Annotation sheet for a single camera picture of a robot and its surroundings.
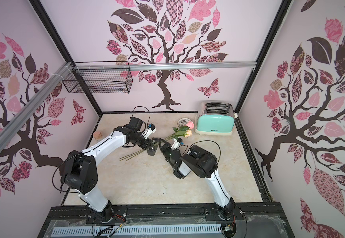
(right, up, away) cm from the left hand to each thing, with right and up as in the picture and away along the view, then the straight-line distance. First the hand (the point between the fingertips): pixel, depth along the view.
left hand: (150, 146), depth 88 cm
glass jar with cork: (-36, +7, +6) cm, 37 cm away
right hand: (+4, +5, 0) cm, 7 cm away
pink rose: (+19, +9, +1) cm, 21 cm away
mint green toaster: (+42, +18, +8) cm, 46 cm away
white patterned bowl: (+21, +16, +22) cm, 34 cm away
